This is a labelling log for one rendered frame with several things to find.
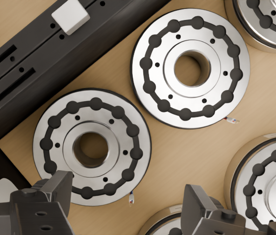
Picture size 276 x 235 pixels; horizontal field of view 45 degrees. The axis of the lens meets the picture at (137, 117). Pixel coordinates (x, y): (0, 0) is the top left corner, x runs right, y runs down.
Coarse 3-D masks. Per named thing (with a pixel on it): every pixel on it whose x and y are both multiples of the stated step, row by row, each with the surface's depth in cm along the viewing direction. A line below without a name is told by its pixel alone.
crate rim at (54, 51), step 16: (96, 0) 21; (112, 0) 21; (128, 0) 21; (96, 16) 21; (112, 16) 21; (64, 32) 21; (80, 32) 21; (96, 32) 22; (48, 48) 21; (64, 48) 21; (32, 64) 21; (48, 64) 21; (0, 80) 21; (16, 80) 21; (32, 80) 21; (0, 96) 23; (16, 96) 21
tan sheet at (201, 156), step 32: (192, 0) 31; (96, 64) 31; (128, 64) 31; (192, 64) 31; (256, 64) 31; (128, 96) 31; (256, 96) 32; (32, 128) 32; (160, 128) 32; (224, 128) 32; (256, 128) 32; (32, 160) 32; (160, 160) 32; (192, 160) 32; (224, 160) 32; (160, 192) 32; (96, 224) 32; (128, 224) 32
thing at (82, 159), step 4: (80, 136) 30; (76, 144) 29; (76, 148) 30; (80, 148) 31; (76, 152) 29; (80, 152) 31; (80, 156) 30; (84, 156) 31; (104, 156) 31; (80, 160) 29; (84, 160) 30; (88, 160) 30; (92, 160) 31; (96, 160) 31; (100, 160) 30; (88, 164) 29; (92, 164) 29; (96, 164) 29
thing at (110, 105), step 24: (72, 96) 28; (96, 96) 28; (48, 120) 29; (72, 120) 28; (96, 120) 28; (120, 120) 28; (48, 144) 29; (120, 144) 29; (144, 144) 29; (48, 168) 29; (120, 168) 29; (144, 168) 29; (72, 192) 29; (96, 192) 29; (120, 192) 29
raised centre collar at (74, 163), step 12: (72, 132) 28; (84, 132) 28; (96, 132) 28; (108, 132) 28; (72, 144) 28; (108, 144) 28; (72, 156) 28; (108, 156) 28; (72, 168) 28; (84, 168) 28; (96, 168) 28; (108, 168) 28
